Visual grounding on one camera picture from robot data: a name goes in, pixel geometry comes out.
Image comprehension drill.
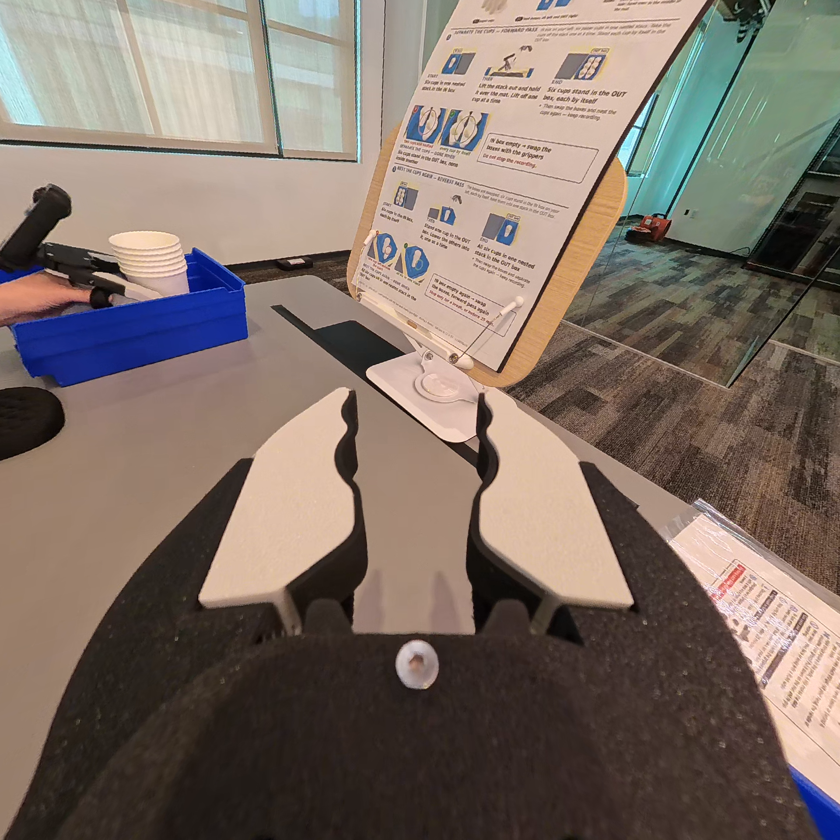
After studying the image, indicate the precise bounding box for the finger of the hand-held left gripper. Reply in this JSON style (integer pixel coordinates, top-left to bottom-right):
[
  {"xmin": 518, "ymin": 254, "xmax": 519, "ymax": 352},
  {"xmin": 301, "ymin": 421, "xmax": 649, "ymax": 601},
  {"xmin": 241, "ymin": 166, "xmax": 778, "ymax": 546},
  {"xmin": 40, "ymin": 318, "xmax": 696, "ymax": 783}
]
[
  {"xmin": 45, "ymin": 251, "xmax": 125, "ymax": 274},
  {"xmin": 97, "ymin": 272, "xmax": 163, "ymax": 307}
]

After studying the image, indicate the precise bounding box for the red floor machine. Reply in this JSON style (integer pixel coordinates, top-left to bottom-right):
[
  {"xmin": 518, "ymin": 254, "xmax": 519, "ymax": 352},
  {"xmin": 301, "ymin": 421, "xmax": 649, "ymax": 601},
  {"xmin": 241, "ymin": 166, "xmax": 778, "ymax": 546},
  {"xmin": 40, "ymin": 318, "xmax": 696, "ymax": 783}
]
[{"xmin": 626, "ymin": 213, "xmax": 673, "ymax": 245}]

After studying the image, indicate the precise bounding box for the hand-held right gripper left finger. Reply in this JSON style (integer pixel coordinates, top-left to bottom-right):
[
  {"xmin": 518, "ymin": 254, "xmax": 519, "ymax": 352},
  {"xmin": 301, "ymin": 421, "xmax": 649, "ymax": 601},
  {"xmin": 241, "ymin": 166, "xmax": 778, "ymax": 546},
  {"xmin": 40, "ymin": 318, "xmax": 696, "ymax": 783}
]
[{"xmin": 198, "ymin": 387, "xmax": 368, "ymax": 639}]

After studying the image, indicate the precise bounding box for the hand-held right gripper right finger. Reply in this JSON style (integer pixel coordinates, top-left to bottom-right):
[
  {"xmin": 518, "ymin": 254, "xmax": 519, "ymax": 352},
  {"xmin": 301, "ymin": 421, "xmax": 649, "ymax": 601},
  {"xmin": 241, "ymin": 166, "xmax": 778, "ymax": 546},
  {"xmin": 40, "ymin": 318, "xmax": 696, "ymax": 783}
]
[{"xmin": 467, "ymin": 390, "xmax": 635, "ymax": 636}]

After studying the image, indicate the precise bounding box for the instruction sheet on stand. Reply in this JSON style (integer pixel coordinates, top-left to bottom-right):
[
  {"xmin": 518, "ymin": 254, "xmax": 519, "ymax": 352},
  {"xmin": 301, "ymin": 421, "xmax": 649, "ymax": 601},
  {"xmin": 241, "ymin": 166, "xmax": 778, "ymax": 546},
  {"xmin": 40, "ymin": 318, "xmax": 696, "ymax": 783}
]
[{"xmin": 354, "ymin": 230, "xmax": 527, "ymax": 403}]

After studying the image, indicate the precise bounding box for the blue plastic bin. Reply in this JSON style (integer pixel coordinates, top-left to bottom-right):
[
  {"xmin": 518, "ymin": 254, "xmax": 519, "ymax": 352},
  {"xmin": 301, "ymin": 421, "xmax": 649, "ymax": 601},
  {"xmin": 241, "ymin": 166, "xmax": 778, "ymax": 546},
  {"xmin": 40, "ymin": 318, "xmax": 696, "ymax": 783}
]
[
  {"xmin": 0, "ymin": 247, "xmax": 249, "ymax": 388},
  {"xmin": 787, "ymin": 764, "xmax": 840, "ymax": 840}
]

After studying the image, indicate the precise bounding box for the person's left hand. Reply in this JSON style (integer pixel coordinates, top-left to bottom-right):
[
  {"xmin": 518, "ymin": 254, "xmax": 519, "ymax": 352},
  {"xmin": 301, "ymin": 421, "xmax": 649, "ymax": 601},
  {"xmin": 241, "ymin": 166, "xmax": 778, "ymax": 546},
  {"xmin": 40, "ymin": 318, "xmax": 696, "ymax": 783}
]
[{"xmin": 0, "ymin": 271, "xmax": 93, "ymax": 327}]

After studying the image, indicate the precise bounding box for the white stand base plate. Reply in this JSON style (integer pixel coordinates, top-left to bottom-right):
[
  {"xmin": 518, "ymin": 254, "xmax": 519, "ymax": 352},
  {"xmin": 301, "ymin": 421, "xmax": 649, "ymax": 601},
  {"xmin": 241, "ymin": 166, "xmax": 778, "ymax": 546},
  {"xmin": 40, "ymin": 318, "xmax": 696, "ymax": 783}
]
[{"xmin": 365, "ymin": 348, "xmax": 490, "ymax": 442}]

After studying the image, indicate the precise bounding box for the black quilted mouse pad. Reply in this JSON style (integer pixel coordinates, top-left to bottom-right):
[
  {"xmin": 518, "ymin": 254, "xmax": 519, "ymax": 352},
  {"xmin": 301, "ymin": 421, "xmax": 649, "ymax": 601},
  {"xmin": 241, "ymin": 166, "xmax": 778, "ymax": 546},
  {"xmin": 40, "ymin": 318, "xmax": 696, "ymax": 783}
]
[{"xmin": 0, "ymin": 387, "xmax": 67, "ymax": 462}]

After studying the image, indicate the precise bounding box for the laminated instruction sheet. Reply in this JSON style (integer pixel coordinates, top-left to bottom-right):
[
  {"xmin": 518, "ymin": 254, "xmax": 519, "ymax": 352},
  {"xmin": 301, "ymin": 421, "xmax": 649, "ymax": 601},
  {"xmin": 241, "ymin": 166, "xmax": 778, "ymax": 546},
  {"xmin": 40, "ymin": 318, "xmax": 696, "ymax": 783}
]
[{"xmin": 661, "ymin": 499, "xmax": 840, "ymax": 791}]

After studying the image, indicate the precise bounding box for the printed document sheet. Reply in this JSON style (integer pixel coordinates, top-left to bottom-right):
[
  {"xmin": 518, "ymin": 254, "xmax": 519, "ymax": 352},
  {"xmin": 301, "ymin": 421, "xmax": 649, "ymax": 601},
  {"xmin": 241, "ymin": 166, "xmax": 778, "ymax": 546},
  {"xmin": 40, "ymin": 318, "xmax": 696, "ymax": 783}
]
[{"xmin": 354, "ymin": 0, "xmax": 715, "ymax": 374}]

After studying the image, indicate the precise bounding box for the black server rack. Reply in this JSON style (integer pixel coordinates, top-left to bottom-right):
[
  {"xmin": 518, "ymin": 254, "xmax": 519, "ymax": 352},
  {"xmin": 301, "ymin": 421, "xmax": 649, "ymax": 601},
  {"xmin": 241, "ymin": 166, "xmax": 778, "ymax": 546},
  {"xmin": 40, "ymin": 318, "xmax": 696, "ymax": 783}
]
[{"xmin": 748, "ymin": 131, "xmax": 840, "ymax": 290}]

